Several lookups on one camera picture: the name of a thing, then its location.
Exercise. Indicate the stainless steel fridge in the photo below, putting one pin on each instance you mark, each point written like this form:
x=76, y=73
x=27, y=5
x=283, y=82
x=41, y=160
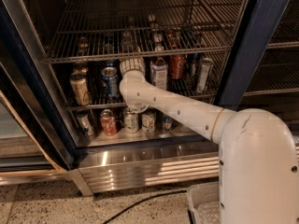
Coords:
x=133, y=160

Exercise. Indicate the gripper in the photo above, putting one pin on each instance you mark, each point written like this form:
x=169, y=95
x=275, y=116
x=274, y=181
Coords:
x=132, y=65

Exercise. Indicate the green white can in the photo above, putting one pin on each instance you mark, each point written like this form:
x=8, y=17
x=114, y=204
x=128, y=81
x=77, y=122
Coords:
x=148, y=120
x=131, y=121

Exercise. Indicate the red Coca-Cola can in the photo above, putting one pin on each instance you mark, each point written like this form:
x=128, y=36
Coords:
x=177, y=65

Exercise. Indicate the gold beverage can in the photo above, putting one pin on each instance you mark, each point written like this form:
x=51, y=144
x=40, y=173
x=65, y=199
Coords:
x=79, y=86

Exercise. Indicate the clear plastic bin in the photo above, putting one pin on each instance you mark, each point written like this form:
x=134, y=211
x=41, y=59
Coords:
x=204, y=205

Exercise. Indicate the middle wire shelf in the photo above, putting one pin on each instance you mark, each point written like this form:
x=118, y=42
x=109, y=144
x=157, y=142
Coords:
x=184, y=86

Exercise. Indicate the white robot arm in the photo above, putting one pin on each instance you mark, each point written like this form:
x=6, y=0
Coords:
x=259, y=178

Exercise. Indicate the blue silver can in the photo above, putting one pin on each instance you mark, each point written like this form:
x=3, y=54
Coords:
x=167, y=123

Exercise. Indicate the red can bottom shelf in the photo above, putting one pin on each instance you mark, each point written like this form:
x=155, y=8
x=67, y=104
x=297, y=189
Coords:
x=108, y=122

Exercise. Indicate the open fridge door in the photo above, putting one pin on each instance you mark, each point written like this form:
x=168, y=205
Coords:
x=30, y=148

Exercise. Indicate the dark can behind red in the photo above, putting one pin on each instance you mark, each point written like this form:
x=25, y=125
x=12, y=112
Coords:
x=192, y=63

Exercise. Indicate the tall silver can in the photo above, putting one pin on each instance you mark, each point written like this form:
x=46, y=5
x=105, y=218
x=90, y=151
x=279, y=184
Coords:
x=205, y=67

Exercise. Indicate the clear water bottle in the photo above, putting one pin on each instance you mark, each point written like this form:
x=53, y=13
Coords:
x=128, y=44

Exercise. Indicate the blue Pepsi can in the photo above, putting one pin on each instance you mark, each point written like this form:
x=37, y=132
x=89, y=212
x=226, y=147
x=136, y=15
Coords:
x=110, y=83

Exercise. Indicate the upper wire shelf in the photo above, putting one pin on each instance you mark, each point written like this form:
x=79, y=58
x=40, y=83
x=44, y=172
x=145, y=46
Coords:
x=91, y=29

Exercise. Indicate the white label juice bottle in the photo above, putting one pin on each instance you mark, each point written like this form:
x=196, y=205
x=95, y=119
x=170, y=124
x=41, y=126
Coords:
x=159, y=72

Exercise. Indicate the silver can bottom left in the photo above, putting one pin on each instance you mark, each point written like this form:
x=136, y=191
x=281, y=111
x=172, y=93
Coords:
x=84, y=123

